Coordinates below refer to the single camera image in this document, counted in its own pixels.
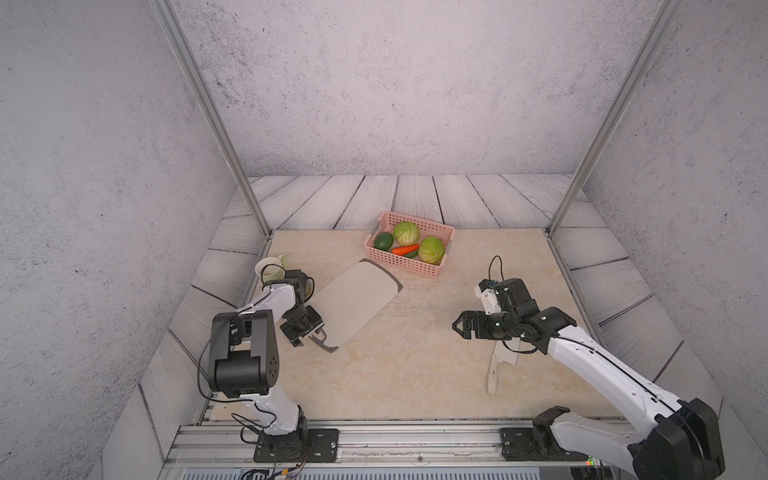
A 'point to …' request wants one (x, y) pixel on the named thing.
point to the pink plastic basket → (386, 222)
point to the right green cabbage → (431, 250)
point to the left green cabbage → (406, 233)
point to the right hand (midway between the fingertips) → (468, 326)
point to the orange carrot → (406, 249)
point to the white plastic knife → (504, 351)
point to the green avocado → (383, 241)
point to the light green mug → (271, 268)
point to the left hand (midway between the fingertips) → (317, 332)
